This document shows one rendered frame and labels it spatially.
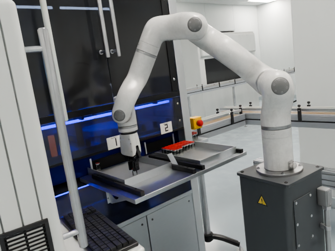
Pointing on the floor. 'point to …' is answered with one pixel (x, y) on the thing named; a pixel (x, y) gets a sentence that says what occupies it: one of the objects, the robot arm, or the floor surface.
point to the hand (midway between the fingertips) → (133, 165)
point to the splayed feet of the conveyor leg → (223, 240)
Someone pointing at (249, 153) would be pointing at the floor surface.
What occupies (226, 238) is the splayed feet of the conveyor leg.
